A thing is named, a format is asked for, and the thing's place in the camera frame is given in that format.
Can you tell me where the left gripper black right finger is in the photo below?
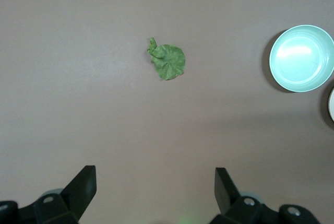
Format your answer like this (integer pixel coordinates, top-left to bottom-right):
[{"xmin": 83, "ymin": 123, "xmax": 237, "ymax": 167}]
[{"xmin": 210, "ymin": 167, "xmax": 320, "ymax": 224}]

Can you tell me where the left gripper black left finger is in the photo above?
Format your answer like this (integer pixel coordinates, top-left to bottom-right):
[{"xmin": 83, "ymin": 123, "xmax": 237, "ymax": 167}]
[{"xmin": 0, "ymin": 165, "xmax": 97, "ymax": 224}]

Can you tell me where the green lettuce leaf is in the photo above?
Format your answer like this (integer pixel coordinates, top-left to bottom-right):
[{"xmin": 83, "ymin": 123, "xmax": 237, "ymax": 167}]
[{"xmin": 147, "ymin": 37, "xmax": 186, "ymax": 81}]

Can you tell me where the beige pink round plate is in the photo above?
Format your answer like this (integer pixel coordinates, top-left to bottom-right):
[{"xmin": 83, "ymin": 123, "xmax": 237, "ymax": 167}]
[{"xmin": 327, "ymin": 87, "xmax": 334, "ymax": 123}]

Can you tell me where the light green round plate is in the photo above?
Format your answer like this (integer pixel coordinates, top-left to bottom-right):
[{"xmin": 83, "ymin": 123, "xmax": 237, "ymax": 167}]
[{"xmin": 269, "ymin": 24, "xmax": 334, "ymax": 93}]

